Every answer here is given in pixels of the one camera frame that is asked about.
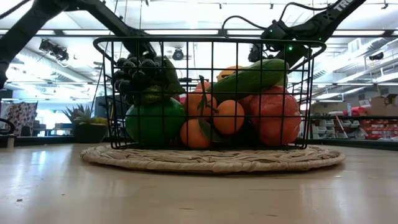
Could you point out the cardboard boxes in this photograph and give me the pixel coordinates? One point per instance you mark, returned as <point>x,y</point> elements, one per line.
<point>382,104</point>

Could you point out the dark grapes with green leaves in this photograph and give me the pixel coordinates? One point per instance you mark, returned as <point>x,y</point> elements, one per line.
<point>140,74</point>

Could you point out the round woven placemat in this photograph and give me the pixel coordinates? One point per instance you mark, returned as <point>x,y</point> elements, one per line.
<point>211,160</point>

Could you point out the shelving with storage bins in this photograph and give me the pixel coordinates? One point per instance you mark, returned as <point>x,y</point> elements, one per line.
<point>357,127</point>

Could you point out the potted succulent plant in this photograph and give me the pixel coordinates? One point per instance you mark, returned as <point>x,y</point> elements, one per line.
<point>88,132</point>

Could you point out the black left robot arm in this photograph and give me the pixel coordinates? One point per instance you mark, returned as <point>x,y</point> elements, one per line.
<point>25,31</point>

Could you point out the yellow mango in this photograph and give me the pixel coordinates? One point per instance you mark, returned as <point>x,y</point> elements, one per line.
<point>228,72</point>

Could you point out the green lime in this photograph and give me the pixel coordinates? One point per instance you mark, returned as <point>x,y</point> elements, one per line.
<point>154,121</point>

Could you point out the floral patterned chair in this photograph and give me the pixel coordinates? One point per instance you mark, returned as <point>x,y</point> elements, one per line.
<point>21,115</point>

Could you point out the black ceiling fixture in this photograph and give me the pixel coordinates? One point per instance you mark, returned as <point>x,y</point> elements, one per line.
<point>376,56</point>

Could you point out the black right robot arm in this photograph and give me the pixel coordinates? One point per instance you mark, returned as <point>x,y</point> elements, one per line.
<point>326,18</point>

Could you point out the bright red crinkled fruit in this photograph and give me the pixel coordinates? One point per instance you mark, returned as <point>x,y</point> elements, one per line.
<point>275,118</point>

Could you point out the green cucumber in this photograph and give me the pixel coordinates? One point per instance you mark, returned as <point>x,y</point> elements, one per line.
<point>248,80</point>

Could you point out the black track spotlight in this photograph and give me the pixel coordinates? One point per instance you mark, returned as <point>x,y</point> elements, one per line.
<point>53,49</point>

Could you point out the black ceiling camera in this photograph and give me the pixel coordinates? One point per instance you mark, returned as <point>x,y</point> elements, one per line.
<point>254,55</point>
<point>178,54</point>

